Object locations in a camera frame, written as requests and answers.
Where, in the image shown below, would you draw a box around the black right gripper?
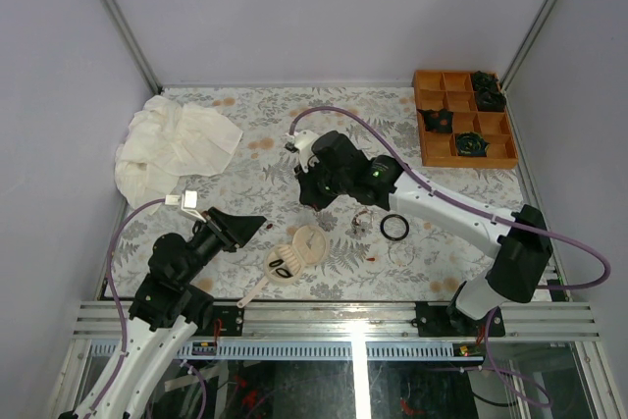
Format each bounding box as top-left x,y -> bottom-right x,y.
295,155 -> 351,212

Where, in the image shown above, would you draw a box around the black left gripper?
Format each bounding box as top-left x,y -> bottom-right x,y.
182,208 -> 270,288

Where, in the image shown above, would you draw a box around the beige round jewelry case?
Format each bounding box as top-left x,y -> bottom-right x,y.
236,225 -> 330,308

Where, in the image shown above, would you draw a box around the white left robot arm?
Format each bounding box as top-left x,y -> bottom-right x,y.
60,207 -> 266,418

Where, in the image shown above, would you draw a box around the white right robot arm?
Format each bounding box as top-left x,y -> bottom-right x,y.
288,131 -> 552,336

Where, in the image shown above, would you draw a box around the floral patterned table mat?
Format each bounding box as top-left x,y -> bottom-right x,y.
100,84 -> 558,302

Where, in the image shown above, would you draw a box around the crumpled white cloth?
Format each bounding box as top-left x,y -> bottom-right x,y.
114,95 -> 243,209

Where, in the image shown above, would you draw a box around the black flower orange dots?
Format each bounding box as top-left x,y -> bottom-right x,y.
418,109 -> 453,133

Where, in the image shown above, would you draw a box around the black flower yellow green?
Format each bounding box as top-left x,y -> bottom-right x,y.
454,131 -> 490,158

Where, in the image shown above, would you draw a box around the wooden compartment tray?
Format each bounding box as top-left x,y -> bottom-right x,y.
413,70 -> 518,170

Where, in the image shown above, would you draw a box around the black fabric flower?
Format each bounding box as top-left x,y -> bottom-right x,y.
470,71 -> 499,92
475,89 -> 506,113

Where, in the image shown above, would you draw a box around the black fabric flower top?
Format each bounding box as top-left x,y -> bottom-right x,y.
470,71 -> 499,92

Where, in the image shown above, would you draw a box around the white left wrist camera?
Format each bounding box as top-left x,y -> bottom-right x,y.
164,190 -> 206,222

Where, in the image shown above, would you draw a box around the red beaded chain bracelet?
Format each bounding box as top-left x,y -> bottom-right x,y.
350,208 -> 377,236

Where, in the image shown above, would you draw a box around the large black ring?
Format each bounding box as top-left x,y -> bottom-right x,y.
380,214 -> 410,240

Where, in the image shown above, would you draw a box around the aluminium front rail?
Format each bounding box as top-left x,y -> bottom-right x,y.
68,298 -> 602,341

